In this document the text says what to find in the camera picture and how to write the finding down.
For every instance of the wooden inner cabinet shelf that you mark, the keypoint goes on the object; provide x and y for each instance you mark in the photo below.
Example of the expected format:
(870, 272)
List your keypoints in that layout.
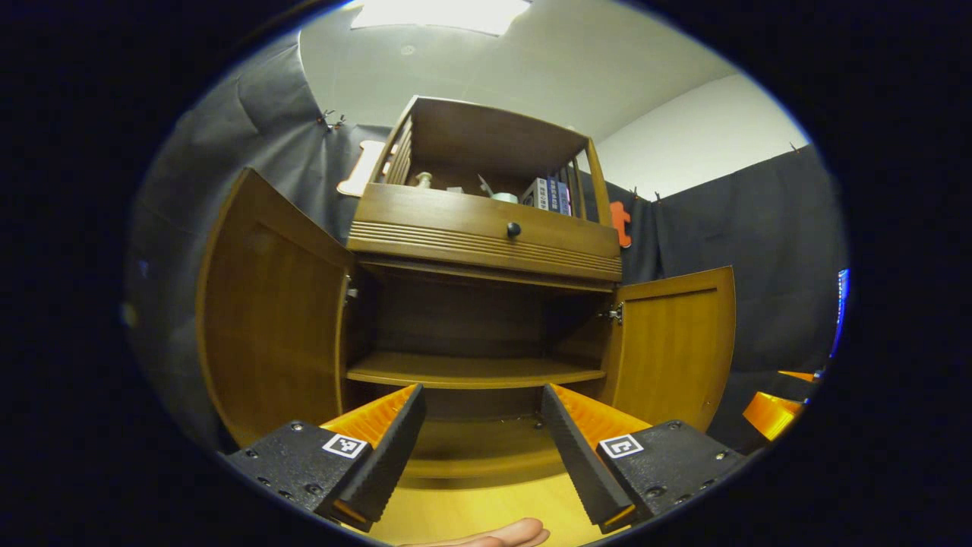
(471, 371)

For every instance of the ceiling light panel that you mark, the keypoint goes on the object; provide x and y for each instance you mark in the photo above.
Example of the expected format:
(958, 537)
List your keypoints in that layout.
(440, 15)

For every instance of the small beige vase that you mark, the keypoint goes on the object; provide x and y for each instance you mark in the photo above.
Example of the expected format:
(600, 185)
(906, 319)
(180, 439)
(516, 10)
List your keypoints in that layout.
(423, 181)

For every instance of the wooden double-door shoe cabinet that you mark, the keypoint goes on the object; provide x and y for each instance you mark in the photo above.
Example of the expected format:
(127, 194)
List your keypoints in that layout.
(486, 251)

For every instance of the metal cloth clips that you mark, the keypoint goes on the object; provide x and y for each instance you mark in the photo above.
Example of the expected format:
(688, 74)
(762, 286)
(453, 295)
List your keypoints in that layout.
(331, 119)

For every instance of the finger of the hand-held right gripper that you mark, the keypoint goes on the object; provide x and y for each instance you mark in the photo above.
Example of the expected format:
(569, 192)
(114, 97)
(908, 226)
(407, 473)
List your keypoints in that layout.
(797, 375)
(771, 416)

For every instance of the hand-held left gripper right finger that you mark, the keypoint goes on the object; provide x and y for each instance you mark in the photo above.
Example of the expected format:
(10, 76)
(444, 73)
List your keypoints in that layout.
(581, 456)

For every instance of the blue lit screen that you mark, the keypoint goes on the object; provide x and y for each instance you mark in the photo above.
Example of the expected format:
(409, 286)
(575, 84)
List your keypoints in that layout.
(840, 311)

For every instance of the black round drawer knob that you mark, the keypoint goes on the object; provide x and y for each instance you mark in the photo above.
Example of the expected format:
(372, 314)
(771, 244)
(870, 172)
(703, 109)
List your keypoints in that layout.
(514, 229)

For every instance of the wooden cabinet door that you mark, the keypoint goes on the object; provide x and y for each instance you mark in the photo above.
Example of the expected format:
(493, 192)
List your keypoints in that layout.
(266, 319)
(676, 349)

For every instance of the wooden cabinet drawer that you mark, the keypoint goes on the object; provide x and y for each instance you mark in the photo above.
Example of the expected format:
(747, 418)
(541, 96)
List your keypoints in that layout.
(440, 228)

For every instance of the black backdrop cloth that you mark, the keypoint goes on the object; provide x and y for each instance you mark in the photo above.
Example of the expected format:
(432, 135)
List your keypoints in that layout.
(759, 273)

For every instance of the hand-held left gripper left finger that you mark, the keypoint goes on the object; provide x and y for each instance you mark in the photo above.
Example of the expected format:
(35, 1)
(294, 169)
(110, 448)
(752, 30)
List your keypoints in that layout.
(387, 456)

